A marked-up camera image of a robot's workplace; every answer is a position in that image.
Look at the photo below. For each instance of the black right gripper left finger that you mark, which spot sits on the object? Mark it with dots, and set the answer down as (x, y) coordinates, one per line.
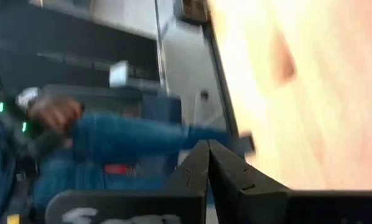
(173, 205)

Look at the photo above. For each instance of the person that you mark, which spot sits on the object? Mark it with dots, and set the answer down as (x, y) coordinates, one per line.
(127, 133)

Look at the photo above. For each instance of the silver frame bracket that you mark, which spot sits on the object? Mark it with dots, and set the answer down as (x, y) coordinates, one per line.
(119, 74)

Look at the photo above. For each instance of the black aluminium table frame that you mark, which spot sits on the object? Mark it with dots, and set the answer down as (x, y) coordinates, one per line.
(223, 87)

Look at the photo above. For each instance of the person's hand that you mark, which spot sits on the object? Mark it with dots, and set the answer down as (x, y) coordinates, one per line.
(53, 113)

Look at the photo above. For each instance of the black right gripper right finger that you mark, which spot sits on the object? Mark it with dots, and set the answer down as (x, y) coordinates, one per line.
(267, 205)

